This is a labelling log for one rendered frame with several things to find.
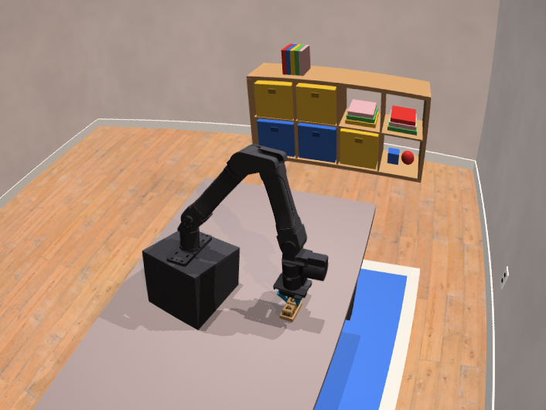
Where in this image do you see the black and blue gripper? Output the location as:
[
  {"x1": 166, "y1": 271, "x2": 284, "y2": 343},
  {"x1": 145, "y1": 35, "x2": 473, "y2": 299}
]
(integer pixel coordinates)
[{"x1": 273, "y1": 273, "x2": 312, "y2": 306}]

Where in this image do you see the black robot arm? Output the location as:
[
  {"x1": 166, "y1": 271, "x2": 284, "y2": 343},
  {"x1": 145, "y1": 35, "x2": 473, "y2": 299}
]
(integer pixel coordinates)
[{"x1": 167, "y1": 144, "x2": 329, "y2": 286}]

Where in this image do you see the tan wooden number cube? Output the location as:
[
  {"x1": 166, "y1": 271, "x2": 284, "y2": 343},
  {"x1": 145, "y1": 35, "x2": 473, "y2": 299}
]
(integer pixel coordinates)
[
  {"x1": 282, "y1": 303, "x2": 295, "y2": 318},
  {"x1": 287, "y1": 297, "x2": 298, "y2": 310}
]

